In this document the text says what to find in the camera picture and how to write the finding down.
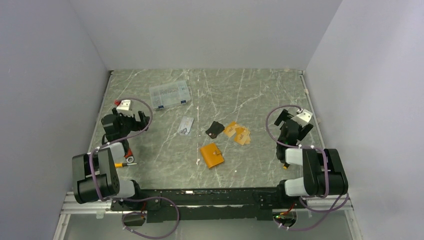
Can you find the silver VIP card bottom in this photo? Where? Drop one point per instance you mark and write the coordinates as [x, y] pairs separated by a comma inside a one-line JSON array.
[[185, 126]]

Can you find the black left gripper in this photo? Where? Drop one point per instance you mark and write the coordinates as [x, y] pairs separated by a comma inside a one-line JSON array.
[[138, 125]]

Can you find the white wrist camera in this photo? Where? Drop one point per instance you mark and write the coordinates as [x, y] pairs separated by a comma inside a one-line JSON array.
[[303, 117], [123, 106]]

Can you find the clear plastic organizer box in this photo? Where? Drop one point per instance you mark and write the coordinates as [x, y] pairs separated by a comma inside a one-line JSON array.
[[169, 95]]

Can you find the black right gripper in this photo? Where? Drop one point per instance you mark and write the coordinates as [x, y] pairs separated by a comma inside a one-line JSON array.
[[303, 131]]

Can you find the orange leather card holder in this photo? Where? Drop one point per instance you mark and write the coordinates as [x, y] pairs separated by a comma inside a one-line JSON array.
[[212, 155]]

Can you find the small orange card sleeve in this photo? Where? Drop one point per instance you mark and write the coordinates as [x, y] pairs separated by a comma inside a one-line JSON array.
[[242, 136]]

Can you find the orange-handled screwdriver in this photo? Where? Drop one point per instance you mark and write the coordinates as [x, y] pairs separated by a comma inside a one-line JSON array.
[[122, 165]]

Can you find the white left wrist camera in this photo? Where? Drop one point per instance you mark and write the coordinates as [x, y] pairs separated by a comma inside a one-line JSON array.
[[123, 106]]

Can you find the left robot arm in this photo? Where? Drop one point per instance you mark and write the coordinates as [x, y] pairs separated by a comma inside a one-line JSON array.
[[94, 175]]

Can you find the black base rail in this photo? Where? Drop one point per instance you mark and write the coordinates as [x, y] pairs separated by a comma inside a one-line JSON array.
[[260, 203]]

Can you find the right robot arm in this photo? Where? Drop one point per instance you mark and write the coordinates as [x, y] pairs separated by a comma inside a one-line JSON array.
[[322, 170]]

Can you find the red-handled adjustable wrench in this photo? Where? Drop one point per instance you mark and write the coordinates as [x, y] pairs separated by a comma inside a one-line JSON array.
[[129, 157]]

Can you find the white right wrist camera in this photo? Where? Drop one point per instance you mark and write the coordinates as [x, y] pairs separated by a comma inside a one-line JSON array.
[[303, 117]]

